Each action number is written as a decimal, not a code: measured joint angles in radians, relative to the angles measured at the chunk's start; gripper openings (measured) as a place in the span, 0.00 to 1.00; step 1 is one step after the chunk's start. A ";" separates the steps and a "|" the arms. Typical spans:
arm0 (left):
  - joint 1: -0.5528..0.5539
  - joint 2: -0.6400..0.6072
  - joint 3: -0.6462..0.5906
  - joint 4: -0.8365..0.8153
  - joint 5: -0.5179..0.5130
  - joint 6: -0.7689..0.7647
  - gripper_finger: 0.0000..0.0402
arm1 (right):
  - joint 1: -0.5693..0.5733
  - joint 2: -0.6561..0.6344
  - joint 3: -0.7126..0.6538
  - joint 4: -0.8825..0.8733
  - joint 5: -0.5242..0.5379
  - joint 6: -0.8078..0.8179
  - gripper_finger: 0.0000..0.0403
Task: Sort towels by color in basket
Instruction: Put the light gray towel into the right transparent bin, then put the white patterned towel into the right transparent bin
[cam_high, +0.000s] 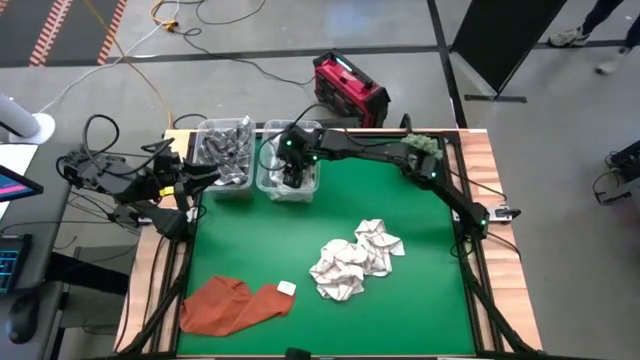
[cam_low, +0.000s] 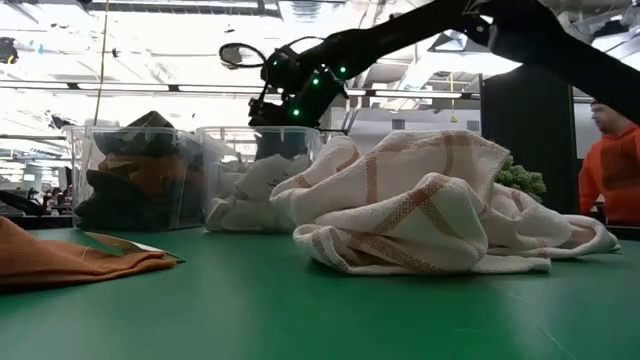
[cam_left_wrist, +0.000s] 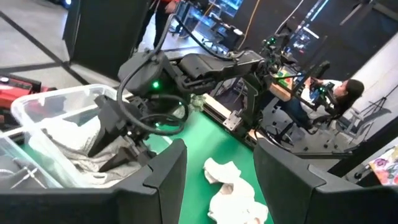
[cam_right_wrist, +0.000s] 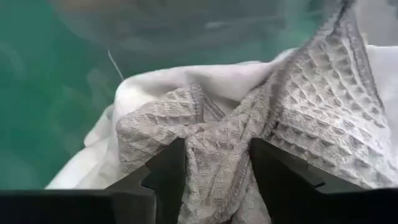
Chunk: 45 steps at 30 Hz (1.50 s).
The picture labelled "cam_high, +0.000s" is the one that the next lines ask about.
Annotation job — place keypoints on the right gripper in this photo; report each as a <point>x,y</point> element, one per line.
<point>300,147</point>

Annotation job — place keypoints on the white paper sheet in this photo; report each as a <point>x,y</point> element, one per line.
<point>17,157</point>

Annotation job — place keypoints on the metal table edge rail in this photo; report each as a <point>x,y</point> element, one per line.
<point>370,131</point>

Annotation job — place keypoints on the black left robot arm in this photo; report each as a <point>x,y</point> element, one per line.
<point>130,187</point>

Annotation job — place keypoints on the black standing panel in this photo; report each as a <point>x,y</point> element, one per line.
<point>500,35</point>

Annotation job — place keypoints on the backlit black keyboard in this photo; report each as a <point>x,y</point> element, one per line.
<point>10,262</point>

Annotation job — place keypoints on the green fuzzy chenille ball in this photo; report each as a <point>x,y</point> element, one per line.
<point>425,144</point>

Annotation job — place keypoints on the black desk support bar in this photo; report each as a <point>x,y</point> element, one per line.
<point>90,280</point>

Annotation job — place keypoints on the orange towel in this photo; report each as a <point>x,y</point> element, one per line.
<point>225,307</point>

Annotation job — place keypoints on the grey desk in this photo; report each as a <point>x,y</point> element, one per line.
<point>45,215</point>

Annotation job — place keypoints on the green table mat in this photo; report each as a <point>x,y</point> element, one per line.
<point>400,310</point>

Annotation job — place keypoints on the monitor with pink screen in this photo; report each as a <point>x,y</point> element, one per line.
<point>15,187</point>

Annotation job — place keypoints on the dark orange-striped floor mat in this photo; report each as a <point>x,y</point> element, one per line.
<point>75,25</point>

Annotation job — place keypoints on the person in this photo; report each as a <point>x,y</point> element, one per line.
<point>600,10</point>

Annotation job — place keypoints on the grey checked towel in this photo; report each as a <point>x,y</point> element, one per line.
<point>225,150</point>

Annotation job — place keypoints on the black computer mouse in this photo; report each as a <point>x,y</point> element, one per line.
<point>22,317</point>

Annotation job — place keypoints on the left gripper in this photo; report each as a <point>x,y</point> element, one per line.
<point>170,175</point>

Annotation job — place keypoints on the clear plastic bin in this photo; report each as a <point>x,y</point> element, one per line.
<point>200,122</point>
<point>265,127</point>

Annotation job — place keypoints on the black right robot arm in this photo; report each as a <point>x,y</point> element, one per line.
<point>380,150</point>

